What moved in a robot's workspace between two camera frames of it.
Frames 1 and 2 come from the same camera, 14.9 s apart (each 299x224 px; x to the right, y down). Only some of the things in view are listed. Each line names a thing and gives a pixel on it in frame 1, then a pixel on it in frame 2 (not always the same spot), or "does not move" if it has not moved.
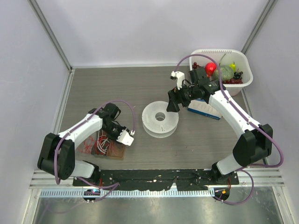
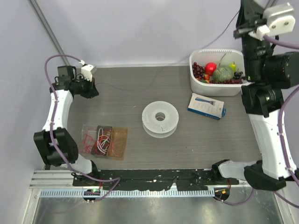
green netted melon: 227,73 does not move
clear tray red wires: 86,147 does not move
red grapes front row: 233,81 does not move
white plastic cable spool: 157,122 does not move
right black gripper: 175,94 → 250,14
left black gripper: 121,128 → 92,91
